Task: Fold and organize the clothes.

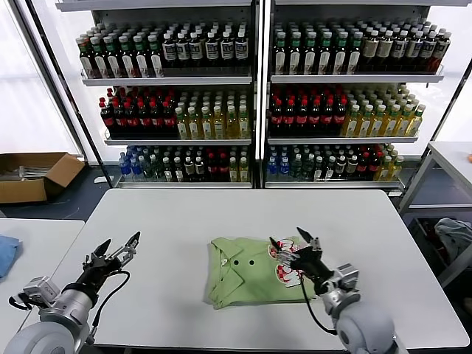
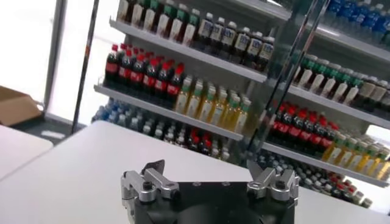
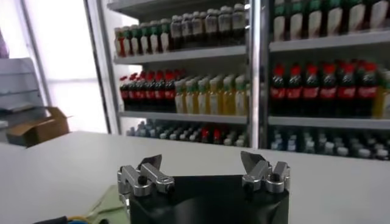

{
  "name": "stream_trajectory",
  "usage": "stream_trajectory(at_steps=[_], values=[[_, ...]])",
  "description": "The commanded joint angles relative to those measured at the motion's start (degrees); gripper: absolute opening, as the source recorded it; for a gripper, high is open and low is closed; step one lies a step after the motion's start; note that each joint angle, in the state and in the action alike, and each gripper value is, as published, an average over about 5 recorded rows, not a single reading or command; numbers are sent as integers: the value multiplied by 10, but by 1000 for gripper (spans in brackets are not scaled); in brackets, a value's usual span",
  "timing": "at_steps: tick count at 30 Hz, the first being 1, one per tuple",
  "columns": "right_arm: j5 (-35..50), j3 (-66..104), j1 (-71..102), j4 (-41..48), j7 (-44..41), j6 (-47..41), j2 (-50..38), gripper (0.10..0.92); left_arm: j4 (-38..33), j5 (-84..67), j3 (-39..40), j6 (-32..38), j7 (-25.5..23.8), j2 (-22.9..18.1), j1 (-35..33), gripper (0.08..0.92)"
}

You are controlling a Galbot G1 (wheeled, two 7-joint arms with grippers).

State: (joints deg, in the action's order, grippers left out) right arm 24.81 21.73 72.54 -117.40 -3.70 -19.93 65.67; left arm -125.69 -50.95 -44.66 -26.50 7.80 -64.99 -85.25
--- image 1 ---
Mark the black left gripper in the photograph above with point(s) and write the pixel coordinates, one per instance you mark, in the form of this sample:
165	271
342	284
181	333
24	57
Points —
97	274

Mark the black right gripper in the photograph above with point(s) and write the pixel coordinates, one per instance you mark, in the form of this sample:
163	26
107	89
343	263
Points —
313	267

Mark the green polo shirt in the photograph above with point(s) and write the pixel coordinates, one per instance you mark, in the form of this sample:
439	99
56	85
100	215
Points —
250	280

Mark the white paper scrap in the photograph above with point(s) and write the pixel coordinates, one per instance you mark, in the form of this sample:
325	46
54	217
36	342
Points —
99	180

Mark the small dark drink bottle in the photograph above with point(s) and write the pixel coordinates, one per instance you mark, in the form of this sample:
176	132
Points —
178	171
329	170
189	169
351	167
318	171
167	171
340	167
199	169

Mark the green tinted water bottle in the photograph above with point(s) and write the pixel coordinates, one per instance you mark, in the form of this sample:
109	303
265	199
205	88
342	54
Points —
157	169
295	169

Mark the blue drink bottle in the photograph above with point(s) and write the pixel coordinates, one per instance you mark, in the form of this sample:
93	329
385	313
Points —
135	167
124	167
284	167
272	167

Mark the yellow tea bottle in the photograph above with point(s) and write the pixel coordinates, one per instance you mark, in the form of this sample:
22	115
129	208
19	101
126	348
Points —
365	123
416	123
243	125
243	171
384	169
193	125
391	123
206	125
232	171
218	125
231	125
353	123
403	123
181	125
377	123
395	169

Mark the blue folded cloth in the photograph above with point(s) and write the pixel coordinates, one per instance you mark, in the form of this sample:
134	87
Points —
7	254

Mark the red cap cola bottle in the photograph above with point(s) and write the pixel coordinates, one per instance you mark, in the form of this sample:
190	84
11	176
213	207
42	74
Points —
156	119
373	166
339	118
276	118
169	119
106	119
363	166
144	119
314	118
289	118
301	118
222	167
327	118
119	119
131	119
211	167

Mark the brown cardboard box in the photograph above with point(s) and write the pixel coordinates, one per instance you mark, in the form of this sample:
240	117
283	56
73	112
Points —
22	191

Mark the clear plastic packaging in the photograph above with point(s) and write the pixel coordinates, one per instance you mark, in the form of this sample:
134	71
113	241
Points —
26	173

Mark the grey cloth bundle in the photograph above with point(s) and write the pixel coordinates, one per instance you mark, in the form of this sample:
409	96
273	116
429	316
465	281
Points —
455	236

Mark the white metal shelf rack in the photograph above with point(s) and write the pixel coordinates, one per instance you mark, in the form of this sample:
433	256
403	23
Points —
354	78
166	81

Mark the green cap dark tea bottle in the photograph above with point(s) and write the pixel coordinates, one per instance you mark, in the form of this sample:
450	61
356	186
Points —
99	60
325	55
279	55
354	55
155	59
113	60
340	55
141	59
126	59
309	55
86	60
294	55

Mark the white cap navy label bottle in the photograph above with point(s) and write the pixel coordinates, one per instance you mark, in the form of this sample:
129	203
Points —
211	49
168	51
195	49
182	51
399	49
441	49
240	49
427	49
413	49
226	49

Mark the beige label dark bottle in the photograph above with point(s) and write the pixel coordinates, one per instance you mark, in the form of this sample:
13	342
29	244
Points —
384	51
370	51

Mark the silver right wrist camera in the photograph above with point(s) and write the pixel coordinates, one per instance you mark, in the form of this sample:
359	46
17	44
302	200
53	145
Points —
346	276

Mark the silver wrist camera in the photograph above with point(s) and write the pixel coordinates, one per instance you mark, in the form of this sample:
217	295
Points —
40	289
346	276

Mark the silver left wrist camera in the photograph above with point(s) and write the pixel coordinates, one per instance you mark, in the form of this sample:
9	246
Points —
40	289

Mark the black slanted frame post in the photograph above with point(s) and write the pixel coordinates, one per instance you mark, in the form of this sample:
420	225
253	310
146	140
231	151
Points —
96	162
446	110

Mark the grey metal frame table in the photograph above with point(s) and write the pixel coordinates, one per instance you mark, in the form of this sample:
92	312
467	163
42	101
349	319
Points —
451	155

